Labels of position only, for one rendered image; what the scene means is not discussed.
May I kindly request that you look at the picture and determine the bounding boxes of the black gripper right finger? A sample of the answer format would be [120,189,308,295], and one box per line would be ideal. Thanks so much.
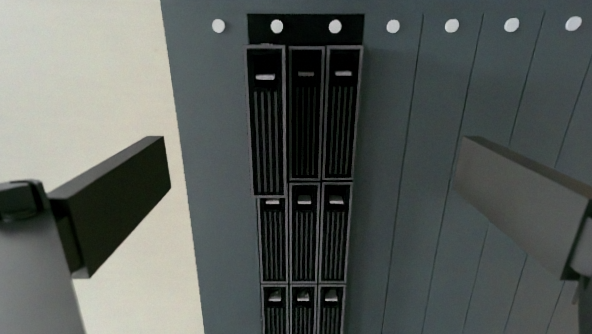
[453,136,592,334]

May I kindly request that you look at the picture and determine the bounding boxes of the dark green metal rack frame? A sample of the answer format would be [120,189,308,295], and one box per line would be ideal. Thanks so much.
[160,0,592,334]

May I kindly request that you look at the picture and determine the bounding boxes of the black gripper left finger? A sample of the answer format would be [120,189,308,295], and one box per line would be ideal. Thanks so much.
[0,135,172,334]

